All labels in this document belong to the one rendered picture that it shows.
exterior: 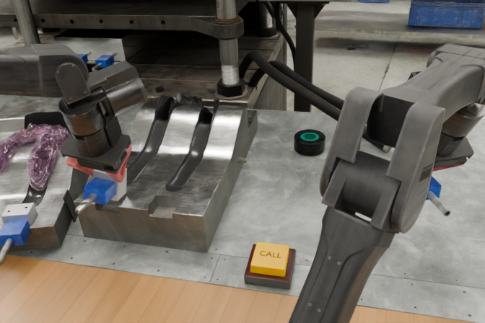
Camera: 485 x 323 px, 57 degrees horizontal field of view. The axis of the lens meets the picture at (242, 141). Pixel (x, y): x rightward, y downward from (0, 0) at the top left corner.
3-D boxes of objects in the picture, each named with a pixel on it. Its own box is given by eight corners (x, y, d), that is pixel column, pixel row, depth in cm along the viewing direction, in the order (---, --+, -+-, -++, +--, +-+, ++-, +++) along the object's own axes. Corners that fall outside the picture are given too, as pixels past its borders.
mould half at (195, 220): (207, 253, 84) (201, 195, 77) (84, 237, 89) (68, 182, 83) (258, 129, 126) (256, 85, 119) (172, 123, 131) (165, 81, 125)
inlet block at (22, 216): (17, 272, 78) (8, 249, 75) (-12, 275, 78) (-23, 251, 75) (41, 223, 89) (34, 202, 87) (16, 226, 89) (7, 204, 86)
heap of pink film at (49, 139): (53, 189, 94) (42, 158, 90) (-33, 197, 93) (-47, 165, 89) (81, 132, 117) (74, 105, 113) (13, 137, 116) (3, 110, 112)
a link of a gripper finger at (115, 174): (105, 160, 85) (92, 128, 78) (140, 168, 84) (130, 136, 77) (89, 189, 81) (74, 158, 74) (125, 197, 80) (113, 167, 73)
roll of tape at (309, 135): (291, 141, 119) (291, 130, 117) (321, 139, 119) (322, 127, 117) (296, 157, 112) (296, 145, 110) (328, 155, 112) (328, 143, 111)
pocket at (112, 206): (122, 222, 85) (118, 206, 83) (97, 218, 86) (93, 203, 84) (133, 207, 89) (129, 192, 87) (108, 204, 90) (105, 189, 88)
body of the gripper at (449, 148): (396, 134, 73) (412, 107, 67) (452, 127, 75) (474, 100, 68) (410, 168, 70) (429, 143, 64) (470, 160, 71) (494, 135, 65)
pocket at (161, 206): (175, 228, 82) (173, 213, 81) (149, 225, 84) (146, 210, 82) (183, 213, 86) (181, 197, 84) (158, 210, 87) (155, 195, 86)
